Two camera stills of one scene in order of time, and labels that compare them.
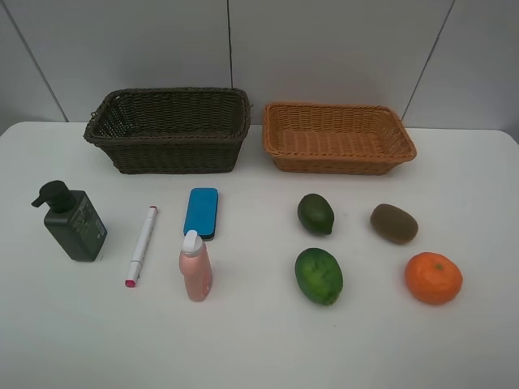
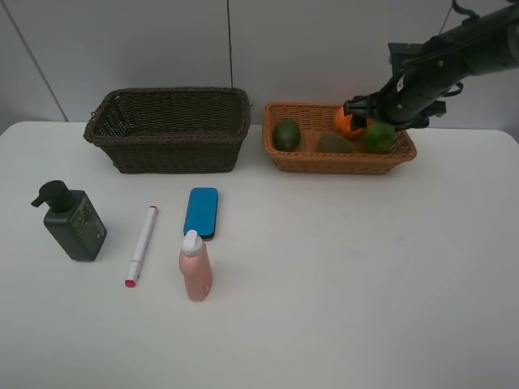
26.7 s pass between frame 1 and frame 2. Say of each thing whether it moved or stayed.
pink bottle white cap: stayed
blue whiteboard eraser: stayed
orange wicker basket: stayed
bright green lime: moved
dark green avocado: moved
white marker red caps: stayed
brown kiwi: moved
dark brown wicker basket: stayed
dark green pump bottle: stayed
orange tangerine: moved
